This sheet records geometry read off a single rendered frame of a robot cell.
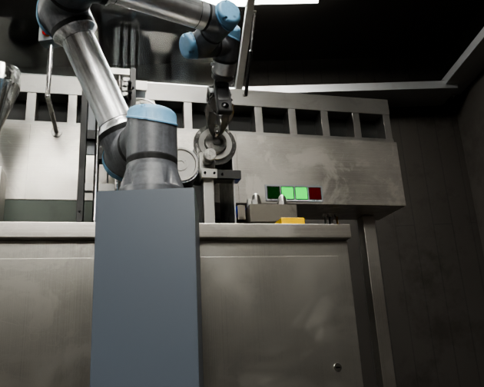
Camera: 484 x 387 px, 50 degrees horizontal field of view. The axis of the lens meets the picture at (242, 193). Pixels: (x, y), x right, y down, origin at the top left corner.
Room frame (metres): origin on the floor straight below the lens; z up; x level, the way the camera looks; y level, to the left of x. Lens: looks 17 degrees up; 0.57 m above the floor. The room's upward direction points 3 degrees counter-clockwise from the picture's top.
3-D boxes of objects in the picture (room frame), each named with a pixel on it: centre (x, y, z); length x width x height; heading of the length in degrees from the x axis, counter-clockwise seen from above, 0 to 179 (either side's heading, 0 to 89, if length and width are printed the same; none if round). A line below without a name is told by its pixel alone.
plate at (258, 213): (1.82, -0.05, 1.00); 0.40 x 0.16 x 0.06; 14
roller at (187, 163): (1.71, 0.23, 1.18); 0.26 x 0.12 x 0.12; 14
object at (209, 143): (1.61, 0.08, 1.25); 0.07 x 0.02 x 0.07; 104
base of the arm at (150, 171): (1.10, 0.20, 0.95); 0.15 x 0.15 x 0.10
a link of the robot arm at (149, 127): (1.11, 0.21, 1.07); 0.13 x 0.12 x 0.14; 32
